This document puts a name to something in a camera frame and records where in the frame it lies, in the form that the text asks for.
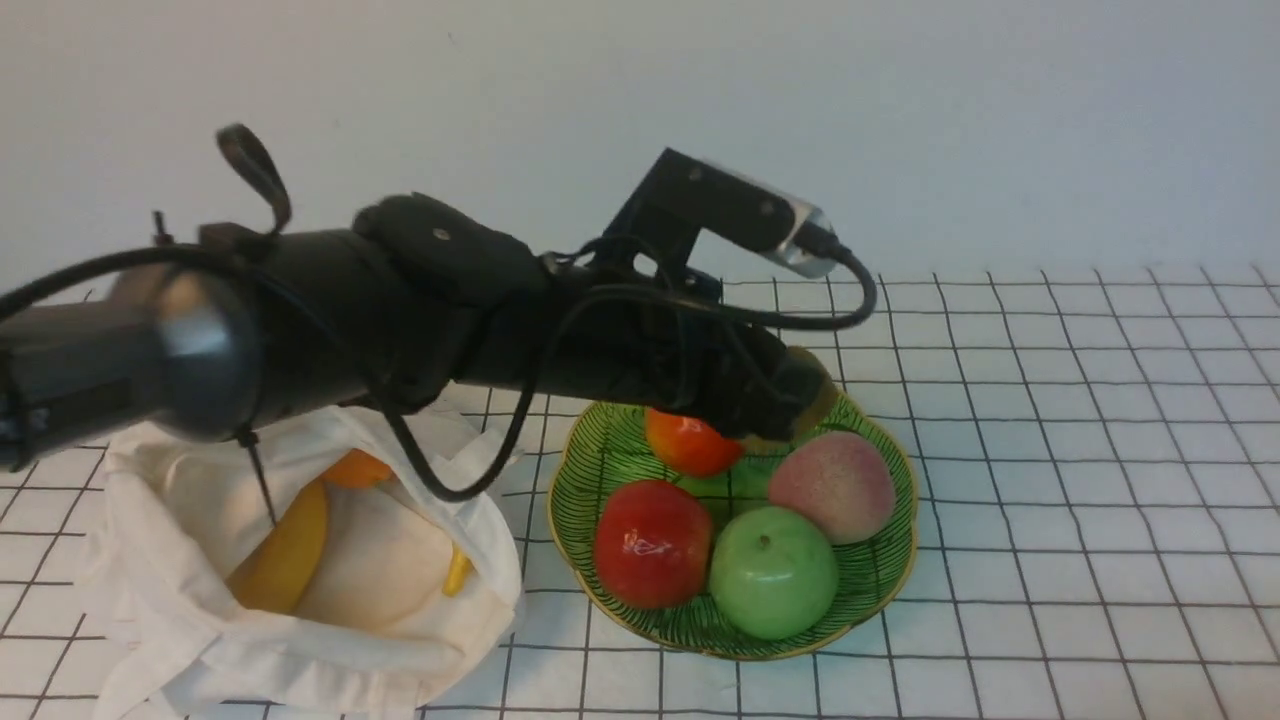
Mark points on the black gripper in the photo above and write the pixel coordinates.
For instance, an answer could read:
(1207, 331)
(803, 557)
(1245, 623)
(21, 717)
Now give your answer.
(732, 377)

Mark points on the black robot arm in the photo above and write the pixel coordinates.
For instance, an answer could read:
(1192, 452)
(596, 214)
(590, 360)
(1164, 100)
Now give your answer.
(241, 330)

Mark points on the orange fruit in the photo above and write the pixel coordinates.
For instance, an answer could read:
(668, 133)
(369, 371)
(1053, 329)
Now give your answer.
(357, 470)

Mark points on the white cloth bag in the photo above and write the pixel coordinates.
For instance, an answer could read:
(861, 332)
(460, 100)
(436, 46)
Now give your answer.
(179, 517)

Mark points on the red yellow mango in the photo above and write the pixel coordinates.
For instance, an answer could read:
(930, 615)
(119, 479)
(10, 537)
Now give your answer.
(689, 446)

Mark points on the pink peach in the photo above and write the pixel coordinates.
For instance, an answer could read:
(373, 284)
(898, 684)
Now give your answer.
(839, 482)

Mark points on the green striped plate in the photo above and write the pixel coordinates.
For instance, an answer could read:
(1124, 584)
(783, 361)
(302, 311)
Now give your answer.
(607, 448)

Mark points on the red apple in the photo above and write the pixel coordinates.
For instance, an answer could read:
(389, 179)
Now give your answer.
(652, 545)

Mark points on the green apple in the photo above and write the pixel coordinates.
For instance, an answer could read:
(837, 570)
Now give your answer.
(773, 574)

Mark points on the white grid tablecloth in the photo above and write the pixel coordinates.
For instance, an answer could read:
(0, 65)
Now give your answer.
(1097, 530)

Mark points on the yellow banana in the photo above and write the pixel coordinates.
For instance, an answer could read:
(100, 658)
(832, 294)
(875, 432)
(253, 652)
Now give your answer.
(285, 560)

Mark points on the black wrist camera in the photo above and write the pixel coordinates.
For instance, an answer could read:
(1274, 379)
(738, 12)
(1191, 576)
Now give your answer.
(680, 197)

